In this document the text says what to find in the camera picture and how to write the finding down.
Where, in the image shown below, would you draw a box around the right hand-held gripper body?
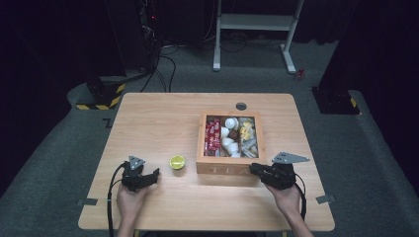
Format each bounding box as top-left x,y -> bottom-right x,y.
260,151 -> 311,191

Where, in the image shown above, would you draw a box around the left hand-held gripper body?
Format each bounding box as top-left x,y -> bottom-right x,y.
121,155 -> 150,194

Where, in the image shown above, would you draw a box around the black floor cables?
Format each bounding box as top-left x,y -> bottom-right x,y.
137,40 -> 181,94

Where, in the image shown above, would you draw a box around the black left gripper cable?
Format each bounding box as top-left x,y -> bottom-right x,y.
106,161 -> 128,237

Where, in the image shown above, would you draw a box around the grey tape strip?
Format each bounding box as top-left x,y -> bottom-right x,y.
76,197 -> 99,207
314,194 -> 337,204

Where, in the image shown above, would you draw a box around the white metal stand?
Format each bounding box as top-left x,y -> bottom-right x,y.
212,0 -> 306,75

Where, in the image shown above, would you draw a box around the yellow packets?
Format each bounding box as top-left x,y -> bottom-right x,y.
239,121 -> 255,140

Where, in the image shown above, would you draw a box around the person's left hand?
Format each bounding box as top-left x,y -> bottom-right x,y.
116,184 -> 150,218

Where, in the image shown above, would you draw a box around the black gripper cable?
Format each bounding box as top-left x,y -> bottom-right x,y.
293,172 -> 307,221
106,161 -> 128,237

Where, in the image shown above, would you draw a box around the wooden tea box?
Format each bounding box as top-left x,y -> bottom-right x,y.
196,111 -> 268,176

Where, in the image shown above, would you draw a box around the person's right hand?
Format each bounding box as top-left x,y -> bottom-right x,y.
264,182 -> 303,216

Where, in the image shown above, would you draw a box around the black yellow striped stand base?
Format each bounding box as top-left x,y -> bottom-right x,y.
75,75 -> 127,112

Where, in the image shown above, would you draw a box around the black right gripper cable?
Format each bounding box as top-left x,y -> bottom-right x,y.
293,172 -> 307,221

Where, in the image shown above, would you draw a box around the stack of red packets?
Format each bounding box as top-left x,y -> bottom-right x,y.
204,117 -> 222,158

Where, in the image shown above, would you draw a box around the yellow-green round capsule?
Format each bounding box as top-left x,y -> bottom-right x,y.
169,154 -> 187,171

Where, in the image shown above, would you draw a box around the grey packets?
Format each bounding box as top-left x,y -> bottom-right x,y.
240,137 -> 259,158

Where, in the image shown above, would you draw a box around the dark equipment rack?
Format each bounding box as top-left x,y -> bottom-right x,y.
136,0 -> 163,72

